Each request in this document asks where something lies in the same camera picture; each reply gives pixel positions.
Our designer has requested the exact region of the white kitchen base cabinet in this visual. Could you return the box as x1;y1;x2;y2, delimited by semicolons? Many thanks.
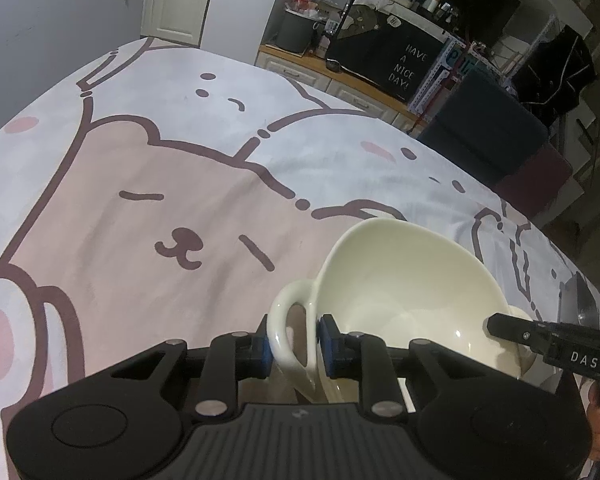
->
141;0;221;48

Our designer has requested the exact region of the bear printed tablecloth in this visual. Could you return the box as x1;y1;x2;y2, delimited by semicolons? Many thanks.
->
0;35;600;480

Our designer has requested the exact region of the black jacket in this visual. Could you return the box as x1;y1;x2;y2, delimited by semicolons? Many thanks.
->
510;25;598;116

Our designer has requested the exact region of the grey trash bin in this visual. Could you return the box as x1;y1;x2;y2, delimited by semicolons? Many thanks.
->
277;7;316;55

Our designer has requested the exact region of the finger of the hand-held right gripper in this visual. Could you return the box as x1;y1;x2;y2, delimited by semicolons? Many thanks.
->
487;312;546;356

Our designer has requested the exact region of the teal sign plate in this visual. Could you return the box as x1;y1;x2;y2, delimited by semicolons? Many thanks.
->
442;40;473;78

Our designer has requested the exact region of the black cabinet with white lettering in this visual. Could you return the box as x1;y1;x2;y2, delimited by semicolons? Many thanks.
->
325;2;448;106

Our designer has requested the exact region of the wooden top low cabinet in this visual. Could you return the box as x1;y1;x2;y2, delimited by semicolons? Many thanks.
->
255;45;426;133

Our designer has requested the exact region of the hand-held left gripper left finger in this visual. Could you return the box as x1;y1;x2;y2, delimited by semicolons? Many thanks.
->
111;315;276;421

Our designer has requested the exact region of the dark blue chair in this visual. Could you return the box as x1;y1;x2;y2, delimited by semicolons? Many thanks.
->
415;69;551;188

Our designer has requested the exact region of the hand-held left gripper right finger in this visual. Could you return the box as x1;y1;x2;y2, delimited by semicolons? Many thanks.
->
317;313;481;418

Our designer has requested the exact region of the maroon chair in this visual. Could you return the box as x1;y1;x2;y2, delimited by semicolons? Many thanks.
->
492;142;573;228

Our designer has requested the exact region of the cream two-handled bowl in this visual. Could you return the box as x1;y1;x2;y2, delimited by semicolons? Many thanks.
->
269;218;536;406

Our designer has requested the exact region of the large steel rectangular container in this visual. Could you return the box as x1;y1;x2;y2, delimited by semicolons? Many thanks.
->
557;271;600;331

